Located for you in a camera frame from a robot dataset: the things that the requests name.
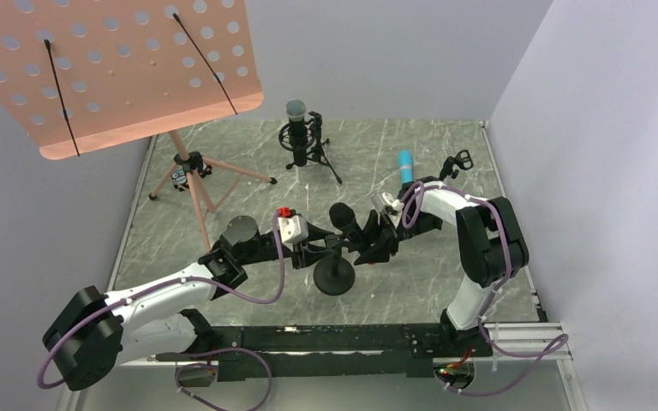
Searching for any black round-base mic stand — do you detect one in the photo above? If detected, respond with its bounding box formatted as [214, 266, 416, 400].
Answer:
[313, 235, 356, 296]

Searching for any black microphone orange end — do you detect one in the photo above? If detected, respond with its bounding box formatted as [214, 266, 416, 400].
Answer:
[329, 202, 369, 253]

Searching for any blue microphone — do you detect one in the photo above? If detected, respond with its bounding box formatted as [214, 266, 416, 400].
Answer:
[398, 150, 415, 184]

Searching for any black microphone silver grille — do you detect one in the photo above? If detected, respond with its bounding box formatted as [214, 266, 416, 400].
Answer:
[285, 98, 308, 167]

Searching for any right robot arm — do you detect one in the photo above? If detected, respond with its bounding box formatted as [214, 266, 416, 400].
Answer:
[355, 181, 529, 331]

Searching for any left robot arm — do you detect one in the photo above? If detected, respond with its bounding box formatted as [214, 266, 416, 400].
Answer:
[37, 208, 332, 391]

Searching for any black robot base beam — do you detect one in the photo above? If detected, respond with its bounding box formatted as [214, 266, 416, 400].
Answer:
[156, 318, 493, 382]

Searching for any pink perforated music stand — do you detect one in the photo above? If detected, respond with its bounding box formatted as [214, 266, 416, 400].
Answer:
[0, 1, 264, 221]

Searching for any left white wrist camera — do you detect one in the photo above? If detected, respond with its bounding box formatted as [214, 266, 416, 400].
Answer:
[277, 207, 309, 247]

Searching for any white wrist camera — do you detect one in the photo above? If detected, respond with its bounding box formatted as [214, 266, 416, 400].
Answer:
[277, 207, 309, 247]
[372, 192, 404, 218]

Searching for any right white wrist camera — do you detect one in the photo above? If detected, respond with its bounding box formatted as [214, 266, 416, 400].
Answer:
[372, 192, 404, 218]

